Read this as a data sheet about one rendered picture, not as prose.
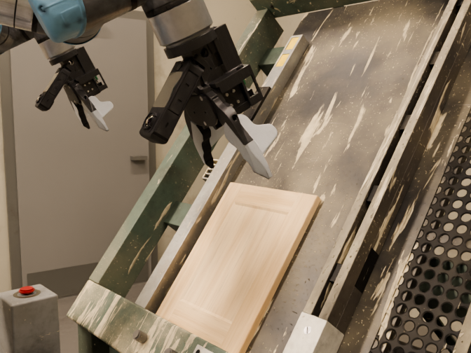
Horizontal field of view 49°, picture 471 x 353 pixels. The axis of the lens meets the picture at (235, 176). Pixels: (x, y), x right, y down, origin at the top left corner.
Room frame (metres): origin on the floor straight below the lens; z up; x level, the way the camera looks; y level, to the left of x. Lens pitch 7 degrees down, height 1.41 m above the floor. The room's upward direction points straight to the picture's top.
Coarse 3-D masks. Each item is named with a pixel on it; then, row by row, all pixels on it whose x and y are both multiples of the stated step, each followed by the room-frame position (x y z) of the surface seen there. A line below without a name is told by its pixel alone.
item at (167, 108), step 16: (176, 64) 0.71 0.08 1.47; (192, 64) 0.68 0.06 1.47; (176, 80) 0.68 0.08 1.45; (192, 80) 0.68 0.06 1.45; (160, 96) 0.69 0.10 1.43; (176, 96) 0.67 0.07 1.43; (160, 112) 0.67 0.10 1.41; (176, 112) 0.67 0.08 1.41; (144, 128) 0.67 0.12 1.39; (160, 128) 0.66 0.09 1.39
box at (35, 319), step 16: (0, 304) 1.30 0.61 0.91; (16, 304) 1.25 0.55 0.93; (32, 304) 1.27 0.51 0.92; (48, 304) 1.30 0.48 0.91; (0, 320) 1.31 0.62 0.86; (16, 320) 1.25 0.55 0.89; (32, 320) 1.27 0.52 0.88; (48, 320) 1.30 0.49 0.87; (0, 336) 1.32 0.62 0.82; (16, 336) 1.25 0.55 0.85; (32, 336) 1.27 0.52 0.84; (48, 336) 1.30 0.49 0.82; (0, 352) 1.32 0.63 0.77; (16, 352) 1.24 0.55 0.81; (32, 352) 1.27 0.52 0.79; (48, 352) 1.30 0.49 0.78
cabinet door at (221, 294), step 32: (256, 192) 1.35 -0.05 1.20; (288, 192) 1.28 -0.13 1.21; (224, 224) 1.35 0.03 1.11; (256, 224) 1.28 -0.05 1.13; (288, 224) 1.21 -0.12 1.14; (192, 256) 1.34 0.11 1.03; (224, 256) 1.27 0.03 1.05; (256, 256) 1.21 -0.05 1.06; (288, 256) 1.15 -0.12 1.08; (192, 288) 1.26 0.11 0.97; (224, 288) 1.20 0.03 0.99; (256, 288) 1.14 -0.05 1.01; (192, 320) 1.19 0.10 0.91; (224, 320) 1.13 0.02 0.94; (256, 320) 1.08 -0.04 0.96
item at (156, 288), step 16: (304, 48) 1.69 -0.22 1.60; (288, 64) 1.64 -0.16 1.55; (272, 80) 1.62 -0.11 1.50; (272, 96) 1.59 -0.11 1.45; (224, 160) 1.49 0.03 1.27; (240, 160) 1.51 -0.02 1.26; (224, 176) 1.47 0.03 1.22; (208, 192) 1.44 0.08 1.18; (192, 208) 1.44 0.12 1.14; (208, 208) 1.43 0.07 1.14; (192, 224) 1.39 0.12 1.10; (176, 240) 1.39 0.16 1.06; (192, 240) 1.39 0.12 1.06; (176, 256) 1.35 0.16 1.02; (160, 272) 1.34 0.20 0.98; (176, 272) 1.35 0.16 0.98; (144, 288) 1.34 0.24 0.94; (160, 288) 1.32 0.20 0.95; (144, 304) 1.30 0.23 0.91; (160, 304) 1.32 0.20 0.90
